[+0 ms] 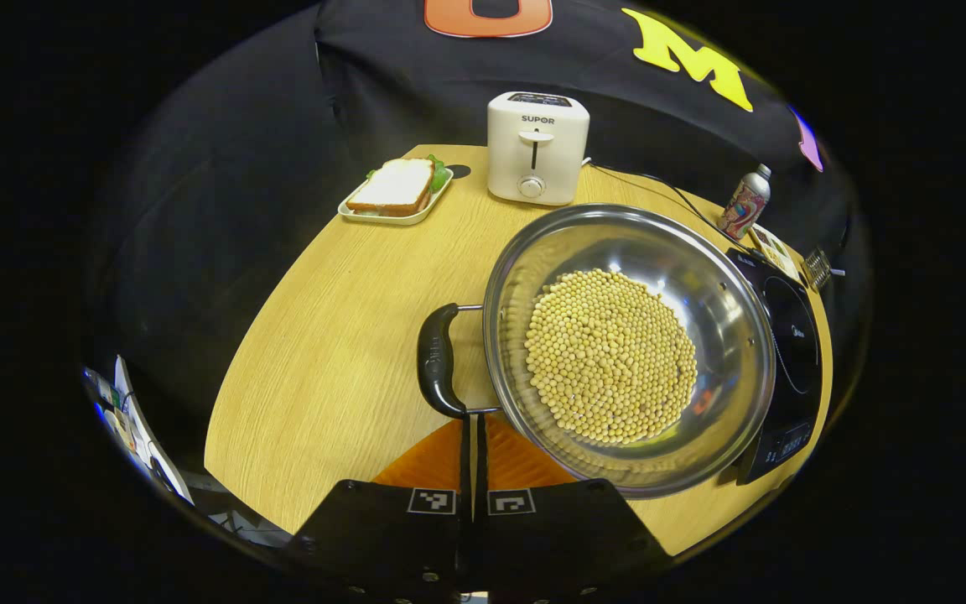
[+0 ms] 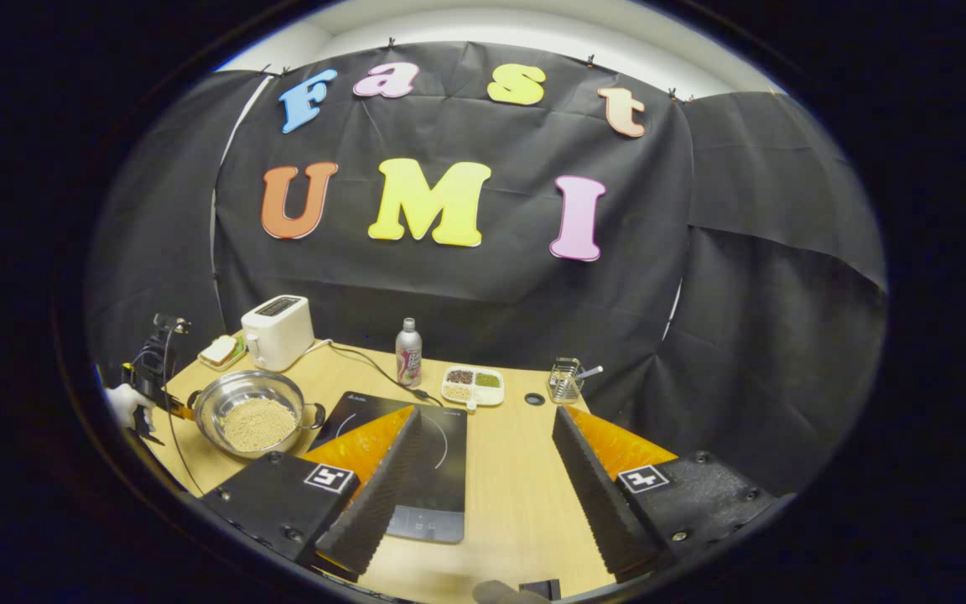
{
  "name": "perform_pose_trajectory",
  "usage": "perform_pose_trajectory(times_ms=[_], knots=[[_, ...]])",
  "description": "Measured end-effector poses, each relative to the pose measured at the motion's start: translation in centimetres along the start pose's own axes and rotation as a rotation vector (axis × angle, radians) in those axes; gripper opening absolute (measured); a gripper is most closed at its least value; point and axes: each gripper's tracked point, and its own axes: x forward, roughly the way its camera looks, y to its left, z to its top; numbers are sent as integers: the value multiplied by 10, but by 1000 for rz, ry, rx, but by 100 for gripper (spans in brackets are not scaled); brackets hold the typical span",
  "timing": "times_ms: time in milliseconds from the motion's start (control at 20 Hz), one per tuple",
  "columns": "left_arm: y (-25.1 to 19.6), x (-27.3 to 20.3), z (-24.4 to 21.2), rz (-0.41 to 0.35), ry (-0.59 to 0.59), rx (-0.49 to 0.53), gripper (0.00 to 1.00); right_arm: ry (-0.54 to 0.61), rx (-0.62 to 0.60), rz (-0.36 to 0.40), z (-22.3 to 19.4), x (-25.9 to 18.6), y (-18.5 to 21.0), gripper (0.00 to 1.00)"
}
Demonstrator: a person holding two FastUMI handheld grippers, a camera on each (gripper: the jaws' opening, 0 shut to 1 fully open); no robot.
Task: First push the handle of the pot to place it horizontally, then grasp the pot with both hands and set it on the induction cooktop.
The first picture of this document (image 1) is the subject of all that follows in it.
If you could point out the black induction cooktop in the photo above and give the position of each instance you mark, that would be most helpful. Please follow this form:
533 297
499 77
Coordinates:
793 352

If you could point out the white toaster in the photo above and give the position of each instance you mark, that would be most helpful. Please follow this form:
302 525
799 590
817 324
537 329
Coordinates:
558 151

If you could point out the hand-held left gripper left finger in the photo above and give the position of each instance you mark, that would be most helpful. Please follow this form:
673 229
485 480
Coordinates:
399 528

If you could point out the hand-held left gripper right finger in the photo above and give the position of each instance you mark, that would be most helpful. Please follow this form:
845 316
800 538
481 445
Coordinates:
550 528

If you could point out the stainless steel pot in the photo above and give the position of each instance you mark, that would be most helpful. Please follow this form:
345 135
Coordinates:
617 243

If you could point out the white divided spice dish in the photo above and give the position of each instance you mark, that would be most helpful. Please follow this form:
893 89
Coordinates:
776 252

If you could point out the pile of soybeans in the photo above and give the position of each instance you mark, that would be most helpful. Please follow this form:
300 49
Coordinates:
609 352

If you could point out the printed metal drink bottle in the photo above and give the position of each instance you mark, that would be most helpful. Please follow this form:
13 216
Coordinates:
743 210

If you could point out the pale green sandwich tray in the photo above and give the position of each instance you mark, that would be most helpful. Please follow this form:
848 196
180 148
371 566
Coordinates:
382 220

